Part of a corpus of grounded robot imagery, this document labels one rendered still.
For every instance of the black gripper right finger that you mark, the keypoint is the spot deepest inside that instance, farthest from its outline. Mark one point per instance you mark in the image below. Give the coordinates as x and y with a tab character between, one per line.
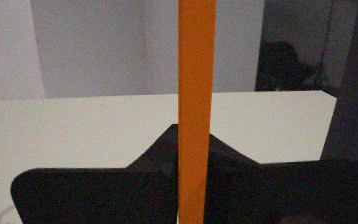
239	190

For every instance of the orange handle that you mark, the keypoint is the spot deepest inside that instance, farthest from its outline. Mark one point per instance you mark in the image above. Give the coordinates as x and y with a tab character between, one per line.
196	31

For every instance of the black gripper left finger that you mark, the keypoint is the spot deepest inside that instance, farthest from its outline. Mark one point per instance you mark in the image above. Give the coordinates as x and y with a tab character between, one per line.
145	192

